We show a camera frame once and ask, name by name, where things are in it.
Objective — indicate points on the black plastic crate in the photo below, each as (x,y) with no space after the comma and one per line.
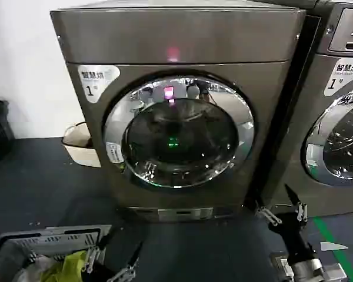
(0,132)

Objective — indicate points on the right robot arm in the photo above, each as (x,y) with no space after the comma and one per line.
(307,268)

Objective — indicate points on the yellow-green garment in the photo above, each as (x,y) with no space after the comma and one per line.
(70,264)

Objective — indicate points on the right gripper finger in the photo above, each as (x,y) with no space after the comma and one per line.
(301,213)
(267,214)

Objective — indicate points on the small white sticker on door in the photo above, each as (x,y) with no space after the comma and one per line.
(114,152)

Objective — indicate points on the beige waste bin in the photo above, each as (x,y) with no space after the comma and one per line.
(79,149)

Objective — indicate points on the white floor tape piece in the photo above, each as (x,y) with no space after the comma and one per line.
(332,246)

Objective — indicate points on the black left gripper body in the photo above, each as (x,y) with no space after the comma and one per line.
(103,271)

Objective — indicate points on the green floor tape strip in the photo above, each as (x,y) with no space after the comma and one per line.
(335,243)

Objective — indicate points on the grey washing machine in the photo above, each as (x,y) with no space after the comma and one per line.
(309,123)

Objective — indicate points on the round glass washer door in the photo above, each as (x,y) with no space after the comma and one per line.
(341,141)

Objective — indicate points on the white number label on dryer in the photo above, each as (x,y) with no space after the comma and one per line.
(94,82)

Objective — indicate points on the grey plastic laundry basket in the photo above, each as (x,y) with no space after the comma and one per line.
(6,246)

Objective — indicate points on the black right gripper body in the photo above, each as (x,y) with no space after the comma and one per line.
(291,235)

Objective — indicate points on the round glass dryer door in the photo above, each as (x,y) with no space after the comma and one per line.
(179,132)

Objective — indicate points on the black panel between machines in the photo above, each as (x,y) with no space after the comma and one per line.
(297,88)

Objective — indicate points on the pale grey garment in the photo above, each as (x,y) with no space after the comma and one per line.
(38,267)

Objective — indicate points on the grey dryer base service panel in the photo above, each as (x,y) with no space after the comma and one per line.
(185,214)

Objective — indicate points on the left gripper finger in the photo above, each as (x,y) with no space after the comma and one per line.
(135,255)
(104,238)

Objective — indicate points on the washer control panel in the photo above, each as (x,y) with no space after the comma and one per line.
(350,29)

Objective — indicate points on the white number label on washer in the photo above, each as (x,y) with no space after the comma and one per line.
(338,79)

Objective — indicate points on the grey dryer with round door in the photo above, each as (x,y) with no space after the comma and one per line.
(194,35)

